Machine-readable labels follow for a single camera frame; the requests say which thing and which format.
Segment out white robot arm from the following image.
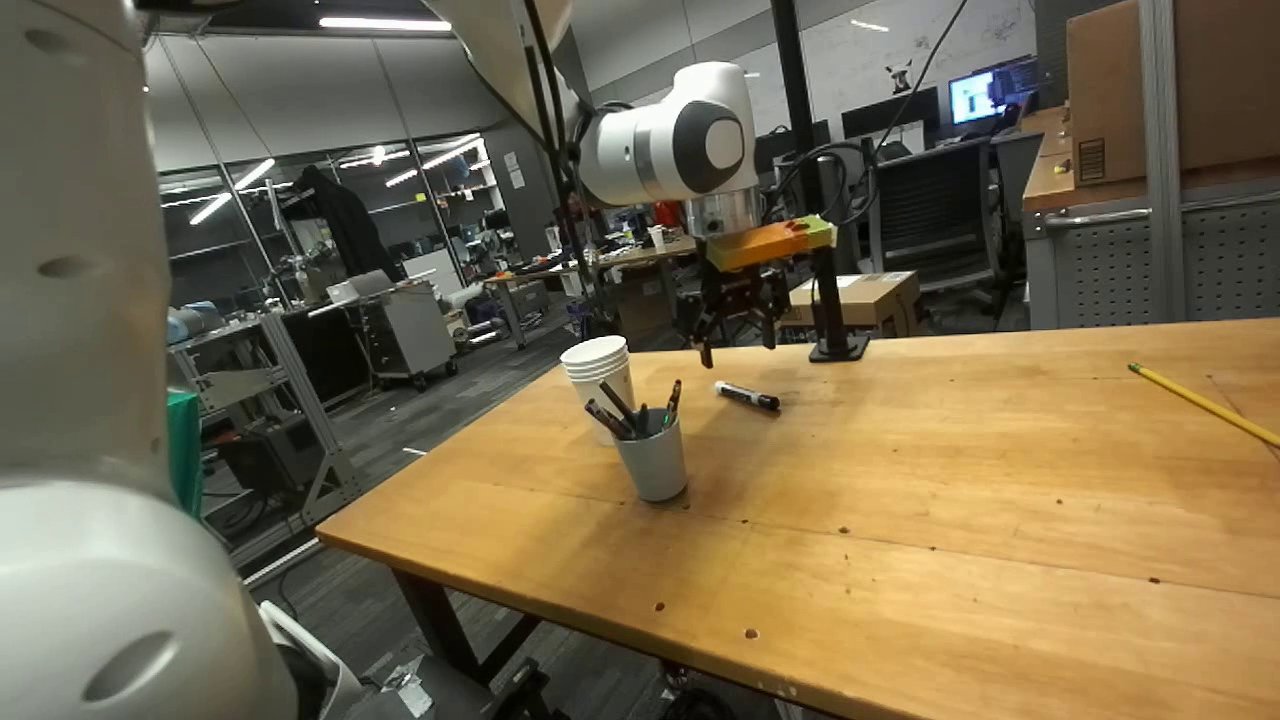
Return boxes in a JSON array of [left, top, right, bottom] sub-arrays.
[[425, 0, 863, 365]]

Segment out computer monitor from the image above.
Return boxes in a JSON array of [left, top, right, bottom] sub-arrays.
[[948, 55, 1038, 127]]

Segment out white foam cup at edge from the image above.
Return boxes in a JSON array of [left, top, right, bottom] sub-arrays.
[[559, 336, 630, 407]]

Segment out white cup holding pens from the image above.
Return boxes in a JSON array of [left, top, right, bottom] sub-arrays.
[[614, 407, 689, 505]]

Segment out black pens in cup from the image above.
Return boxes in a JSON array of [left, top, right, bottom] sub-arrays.
[[582, 386, 679, 442]]

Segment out teal container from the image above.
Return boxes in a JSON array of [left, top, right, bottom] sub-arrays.
[[166, 388, 202, 518]]

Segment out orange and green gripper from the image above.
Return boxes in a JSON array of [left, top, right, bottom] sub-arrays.
[[693, 218, 837, 367]]

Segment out black and white marker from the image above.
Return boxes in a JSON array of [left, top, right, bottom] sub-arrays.
[[717, 379, 778, 415]]

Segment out yellow pencil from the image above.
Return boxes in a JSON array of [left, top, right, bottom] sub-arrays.
[[1126, 365, 1280, 447]]

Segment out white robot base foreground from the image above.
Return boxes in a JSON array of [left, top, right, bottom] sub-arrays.
[[0, 0, 297, 720]]

